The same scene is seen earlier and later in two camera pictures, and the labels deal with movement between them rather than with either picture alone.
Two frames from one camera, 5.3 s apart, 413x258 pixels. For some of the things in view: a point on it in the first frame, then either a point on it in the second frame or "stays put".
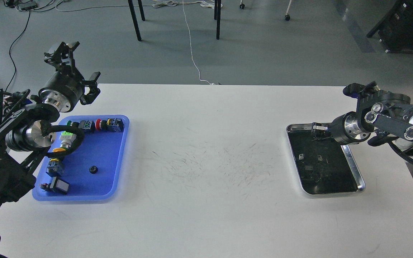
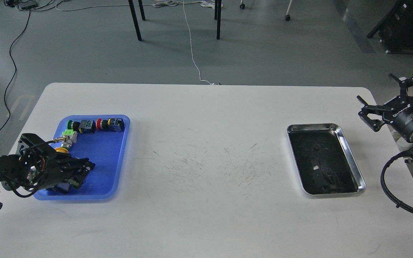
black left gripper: (65, 88) to (42, 167)
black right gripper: (346, 129) to (406, 113)
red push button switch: (115, 125) stays put
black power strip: (25, 6) stays put
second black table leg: (141, 10) stays put
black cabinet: (409, 26) stays put
